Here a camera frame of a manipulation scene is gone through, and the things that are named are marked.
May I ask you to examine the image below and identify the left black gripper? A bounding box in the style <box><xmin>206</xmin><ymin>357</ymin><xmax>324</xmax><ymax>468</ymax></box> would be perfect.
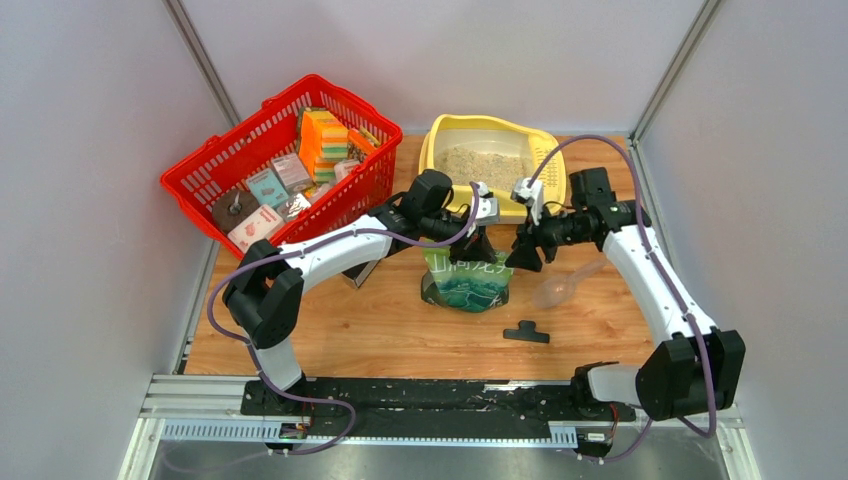
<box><xmin>421</xmin><ymin>212</ymin><xmax>497</xmax><ymax>266</ymax></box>

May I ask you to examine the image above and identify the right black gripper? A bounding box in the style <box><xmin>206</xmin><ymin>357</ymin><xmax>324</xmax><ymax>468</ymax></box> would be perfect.
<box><xmin>505</xmin><ymin>202</ymin><xmax>592</xmax><ymax>273</ymax></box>

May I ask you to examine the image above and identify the green litter bag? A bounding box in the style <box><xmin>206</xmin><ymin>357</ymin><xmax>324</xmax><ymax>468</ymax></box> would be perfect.
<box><xmin>420</xmin><ymin>247</ymin><xmax>514</xmax><ymax>314</ymax></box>

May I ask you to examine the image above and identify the clear plastic scoop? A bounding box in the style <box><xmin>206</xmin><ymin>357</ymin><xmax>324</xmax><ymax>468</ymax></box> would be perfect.
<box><xmin>532</xmin><ymin>259</ymin><xmax>607</xmax><ymax>309</ymax></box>

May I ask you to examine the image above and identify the black bag clip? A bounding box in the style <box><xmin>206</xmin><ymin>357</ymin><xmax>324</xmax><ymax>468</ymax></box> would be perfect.
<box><xmin>502</xmin><ymin>320</ymin><xmax>550</xmax><ymax>344</ymax></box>

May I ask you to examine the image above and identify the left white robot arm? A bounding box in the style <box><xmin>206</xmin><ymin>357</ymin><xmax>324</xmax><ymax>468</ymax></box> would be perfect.
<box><xmin>215</xmin><ymin>169</ymin><xmax>499</xmax><ymax>415</ymax></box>

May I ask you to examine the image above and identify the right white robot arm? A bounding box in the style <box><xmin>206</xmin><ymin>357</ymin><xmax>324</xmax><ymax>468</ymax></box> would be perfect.
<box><xmin>506</xmin><ymin>168</ymin><xmax>746</xmax><ymax>421</ymax></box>

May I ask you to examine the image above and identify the yellow litter box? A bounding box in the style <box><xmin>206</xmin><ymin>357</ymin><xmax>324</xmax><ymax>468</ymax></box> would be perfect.
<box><xmin>419</xmin><ymin>114</ymin><xmax>559</xmax><ymax>224</ymax></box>

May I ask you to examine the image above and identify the dark brown box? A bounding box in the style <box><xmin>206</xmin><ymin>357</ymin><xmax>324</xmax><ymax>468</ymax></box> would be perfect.
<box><xmin>341</xmin><ymin>260</ymin><xmax>380</xmax><ymax>289</ymax></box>

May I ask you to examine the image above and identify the orange sponge stack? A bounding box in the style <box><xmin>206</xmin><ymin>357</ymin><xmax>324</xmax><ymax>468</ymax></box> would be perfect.
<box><xmin>296</xmin><ymin>107</ymin><xmax>381</xmax><ymax>184</ymax></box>

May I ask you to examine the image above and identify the grey pink packet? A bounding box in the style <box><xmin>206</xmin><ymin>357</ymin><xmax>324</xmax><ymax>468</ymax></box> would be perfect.
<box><xmin>271</xmin><ymin>153</ymin><xmax>314</xmax><ymax>195</ymax></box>

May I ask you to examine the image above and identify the pink white packet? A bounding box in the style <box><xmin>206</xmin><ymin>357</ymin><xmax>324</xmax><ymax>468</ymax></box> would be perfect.
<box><xmin>227</xmin><ymin>204</ymin><xmax>285</xmax><ymax>253</ymax></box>

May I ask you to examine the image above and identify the teal small packet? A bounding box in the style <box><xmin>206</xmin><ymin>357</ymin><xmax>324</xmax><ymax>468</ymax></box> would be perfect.
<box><xmin>246</xmin><ymin>168</ymin><xmax>289</xmax><ymax>208</ymax></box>

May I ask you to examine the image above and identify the brown round disc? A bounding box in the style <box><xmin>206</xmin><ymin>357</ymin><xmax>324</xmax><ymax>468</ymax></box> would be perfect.
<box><xmin>212</xmin><ymin>188</ymin><xmax>260</xmax><ymax>234</ymax></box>

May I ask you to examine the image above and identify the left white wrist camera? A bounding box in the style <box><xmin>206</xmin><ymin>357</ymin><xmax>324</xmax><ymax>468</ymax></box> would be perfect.
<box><xmin>470</xmin><ymin>182</ymin><xmax>500</xmax><ymax>227</ymax></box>

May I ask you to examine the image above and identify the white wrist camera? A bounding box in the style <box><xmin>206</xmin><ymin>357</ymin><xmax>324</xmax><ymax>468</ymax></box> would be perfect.
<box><xmin>470</xmin><ymin>182</ymin><xmax>500</xmax><ymax>227</ymax></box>
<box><xmin>510</xmin><ymin>177</ymin><xmax>544</xmax><ymax>225</ymax></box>

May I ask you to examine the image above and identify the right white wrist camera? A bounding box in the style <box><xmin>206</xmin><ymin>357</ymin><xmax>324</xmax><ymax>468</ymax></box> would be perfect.
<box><xmin>510</xmin><ymin>177</ymin><xmax>544</xmax><ymax>225</ymax></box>

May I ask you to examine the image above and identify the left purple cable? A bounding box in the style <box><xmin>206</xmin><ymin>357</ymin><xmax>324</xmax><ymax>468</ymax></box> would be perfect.
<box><xmin>205</xmin><ymin>182</ymin><xmax>482</xmax><ymax>458</ymax></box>

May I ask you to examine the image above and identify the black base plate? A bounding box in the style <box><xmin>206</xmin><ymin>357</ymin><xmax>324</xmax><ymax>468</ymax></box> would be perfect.
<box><xmin>240</xmin><ymin>377</ymin><xmax>636</xmax><ymax>440</ymax></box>

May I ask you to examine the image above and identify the aluminium frame rail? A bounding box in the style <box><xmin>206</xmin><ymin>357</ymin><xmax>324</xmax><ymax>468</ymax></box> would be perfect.
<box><xmin>119</xmin><ymin>375</ymin><xmax>761</xmax><ymax>479</ymax></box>

